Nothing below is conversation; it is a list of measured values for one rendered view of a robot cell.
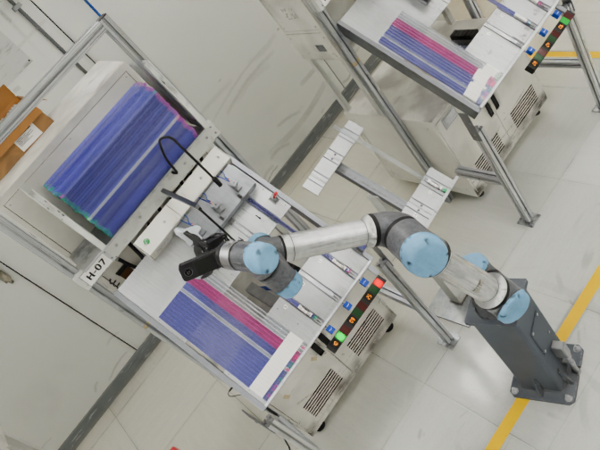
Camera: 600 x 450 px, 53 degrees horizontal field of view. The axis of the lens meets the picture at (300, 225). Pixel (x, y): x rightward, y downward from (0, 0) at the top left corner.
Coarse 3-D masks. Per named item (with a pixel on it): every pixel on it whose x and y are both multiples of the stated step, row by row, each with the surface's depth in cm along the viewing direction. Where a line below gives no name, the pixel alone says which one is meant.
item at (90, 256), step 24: (96, 24) 201; (72, 48) 198; (48, 72) 197; (144, 72) 222; (24, 96) 196; (192, 120) 230; (0, 144) 192; (192, 144) 224; (24, 192) 198; (96, 240) 210; (96, 264) 216; (264, 288) 268; (384, 288) 272; (456, 336) 271
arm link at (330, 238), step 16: (336, 224) 166; (352, 224) 166; (368, 224) 166; (384, 224) 166; (256, 240) 159; (272, 240) 158; (288, 240) 159; (304, 240) 160; (320, 240) 161; (336, 240) 163; (352, 240) 165; (368, 240) 167; (288, 256) 159; (304, 256) 162
